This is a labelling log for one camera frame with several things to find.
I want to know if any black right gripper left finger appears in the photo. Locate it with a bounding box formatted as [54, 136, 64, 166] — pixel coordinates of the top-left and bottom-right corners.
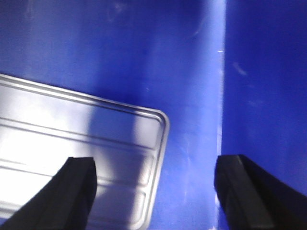
[0, 157, 97, 230]

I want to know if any blue box upper right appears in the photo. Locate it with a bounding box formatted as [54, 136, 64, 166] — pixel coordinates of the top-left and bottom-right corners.
[0, 0, 307, 230]

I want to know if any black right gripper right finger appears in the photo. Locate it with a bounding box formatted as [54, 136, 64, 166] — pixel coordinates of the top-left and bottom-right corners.
[214, 155, 307, 230]

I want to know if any small silver tray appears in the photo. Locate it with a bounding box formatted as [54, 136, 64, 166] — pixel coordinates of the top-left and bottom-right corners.
[0, 74, 170, 230]

